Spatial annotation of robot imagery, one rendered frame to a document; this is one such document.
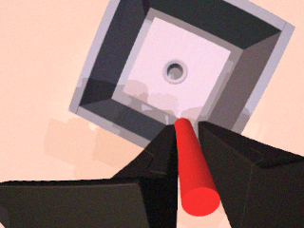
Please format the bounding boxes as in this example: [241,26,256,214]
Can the pale pink square plate with hole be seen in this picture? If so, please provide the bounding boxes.
[123,18,231,124]

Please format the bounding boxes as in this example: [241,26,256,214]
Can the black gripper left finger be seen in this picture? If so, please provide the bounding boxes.
[0,124,179,228]

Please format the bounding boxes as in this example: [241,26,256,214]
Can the red peg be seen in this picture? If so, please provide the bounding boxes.
[175,118,220,217]

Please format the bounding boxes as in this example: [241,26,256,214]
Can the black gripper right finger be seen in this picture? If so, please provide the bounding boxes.
[198,121,304,228]

